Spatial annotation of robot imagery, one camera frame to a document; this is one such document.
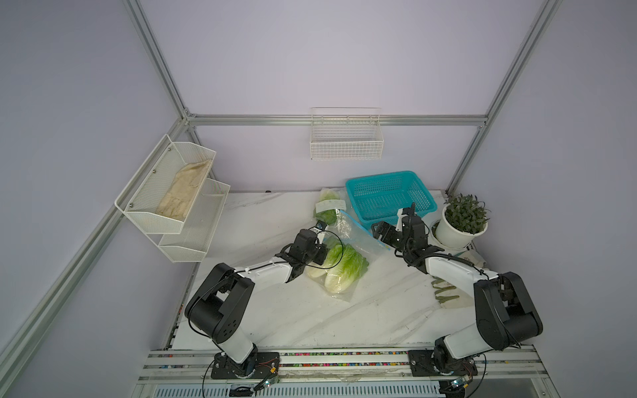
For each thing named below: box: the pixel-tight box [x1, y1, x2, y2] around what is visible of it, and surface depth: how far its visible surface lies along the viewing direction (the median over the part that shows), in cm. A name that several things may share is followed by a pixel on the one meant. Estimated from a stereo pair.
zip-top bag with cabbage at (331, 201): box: [313, 187, 347, 226], surface depth 106 cm
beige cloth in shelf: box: [155, 159, 213, 221], surface depth 80 cm
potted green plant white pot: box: [435, 193, 492, 249], surface depth 92 cm
